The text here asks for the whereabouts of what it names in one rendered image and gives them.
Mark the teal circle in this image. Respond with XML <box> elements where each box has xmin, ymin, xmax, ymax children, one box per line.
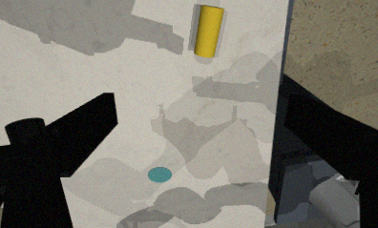
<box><xmin>148</xmin><ymin>167</ymin><xmax>172</xmax><ymax>183</ymax></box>

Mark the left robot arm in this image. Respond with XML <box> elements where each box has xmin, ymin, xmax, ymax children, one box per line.
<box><xmin>308</xmin><ymin>173</ymin><xmax>360</xmax><ymax>228</ymax></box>

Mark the yellow tall cylinder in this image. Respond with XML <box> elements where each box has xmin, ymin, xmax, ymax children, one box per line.
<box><xmin>194</xmin><ymin>5</ymin><xmax>224</xmax><ymax>57</ymax></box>

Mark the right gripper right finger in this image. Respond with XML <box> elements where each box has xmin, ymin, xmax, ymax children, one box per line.
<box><xmin>284</xmin><ymin>94</ymin><xmax>378</xmax><ymax>228</ymax></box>

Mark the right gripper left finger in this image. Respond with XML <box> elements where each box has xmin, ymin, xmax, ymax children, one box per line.
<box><xmin>0</xmin><ymin>93</ymin><xmax>118</xmax><ymax>228</ymax></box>

